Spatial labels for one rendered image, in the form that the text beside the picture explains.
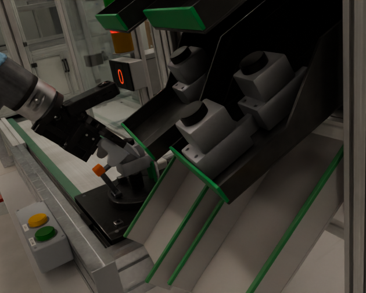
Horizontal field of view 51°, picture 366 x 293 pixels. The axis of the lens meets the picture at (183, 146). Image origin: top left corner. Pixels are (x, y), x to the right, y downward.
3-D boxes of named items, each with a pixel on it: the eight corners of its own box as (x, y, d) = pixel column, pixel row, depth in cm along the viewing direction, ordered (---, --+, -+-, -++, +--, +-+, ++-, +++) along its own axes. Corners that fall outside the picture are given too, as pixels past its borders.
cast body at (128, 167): (124, 177, 83) (117, 147, 80) (117, 171, 86) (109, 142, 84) (158, 163, 86) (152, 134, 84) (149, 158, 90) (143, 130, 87)
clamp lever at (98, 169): (114, 196, 84) (94, 171, 80) (110, 193, 85) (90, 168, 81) (126, 185, 85) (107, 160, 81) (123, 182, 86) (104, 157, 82)
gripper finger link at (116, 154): (126, 175, 82) (90, 153, 79) (142, 152, 83) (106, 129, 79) (131, 179, 79) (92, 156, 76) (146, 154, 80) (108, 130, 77)
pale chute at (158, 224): (170, 291, 56) (145, 282, 54) (144, 244, 67) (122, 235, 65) (276, 126, 54) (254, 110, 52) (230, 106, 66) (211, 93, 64)
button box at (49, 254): (41, 275, 78) (32, 250, 76) (22, 231, 95) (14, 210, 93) (75, 259, 81) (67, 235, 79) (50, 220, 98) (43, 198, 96)
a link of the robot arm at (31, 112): (33, 75, 74) (42, 78, 67) (53, 88, 76) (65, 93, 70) (10, 107, 73) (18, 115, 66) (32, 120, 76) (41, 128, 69)
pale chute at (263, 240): (236, 364, 44) (208, 356, 41) (191, 291, 55) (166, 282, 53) (376, 153, 42) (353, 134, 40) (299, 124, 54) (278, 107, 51)
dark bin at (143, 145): (155, 162, 49) (119, 119, 46) (129, 135, 61) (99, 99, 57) (314, 28, 52) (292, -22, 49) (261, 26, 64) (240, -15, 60)
